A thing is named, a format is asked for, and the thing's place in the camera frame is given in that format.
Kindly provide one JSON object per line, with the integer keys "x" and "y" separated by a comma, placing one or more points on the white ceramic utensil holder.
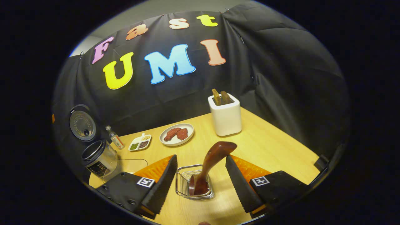
{"x": 226, "y": 120}

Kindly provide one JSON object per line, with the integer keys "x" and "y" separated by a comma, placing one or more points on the yellow beans pile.
{"x": 146, "y": 137}

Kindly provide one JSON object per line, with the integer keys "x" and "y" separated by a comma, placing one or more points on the dark brown beans pile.
{"x": 143, "y": 144}

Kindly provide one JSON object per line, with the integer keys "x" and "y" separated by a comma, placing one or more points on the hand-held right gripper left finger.
{"x": 161, "y": 187}

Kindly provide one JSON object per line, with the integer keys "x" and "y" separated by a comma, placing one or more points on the white divided dish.
{"x": 137, "y": 139}

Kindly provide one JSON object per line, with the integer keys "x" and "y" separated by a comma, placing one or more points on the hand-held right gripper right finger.
{"x": 240, "y": 187}

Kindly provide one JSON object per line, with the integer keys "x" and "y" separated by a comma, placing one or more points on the white round plate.
{"x": 187, "y": 140}

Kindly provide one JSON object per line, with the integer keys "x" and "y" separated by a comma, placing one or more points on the red meat piece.
{"x": 171, "y": 134}
{"x": 182, "y": 133}

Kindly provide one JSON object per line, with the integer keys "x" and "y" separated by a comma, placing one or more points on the green beans pile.
{"x": 134, "y": 146}

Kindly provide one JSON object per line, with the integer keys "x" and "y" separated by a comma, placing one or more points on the clear glass tray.
{"x": 131, "y": 165}

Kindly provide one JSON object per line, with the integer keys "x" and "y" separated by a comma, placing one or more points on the small dark block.
{"x": 322, "y": 162}

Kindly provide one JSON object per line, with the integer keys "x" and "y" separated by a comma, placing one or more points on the black backdrop cloth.
{"x": 281, "y": 78}

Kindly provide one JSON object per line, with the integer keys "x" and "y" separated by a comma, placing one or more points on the grey silver rice cooker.
{"x": 100, "y": 162}

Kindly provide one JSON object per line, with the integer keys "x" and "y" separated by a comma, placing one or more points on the small clear glass bottle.
{"x": 116, "y": 140}

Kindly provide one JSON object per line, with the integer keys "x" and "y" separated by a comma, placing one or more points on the brown wooden spoon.
{"x": 215, "y": 156}

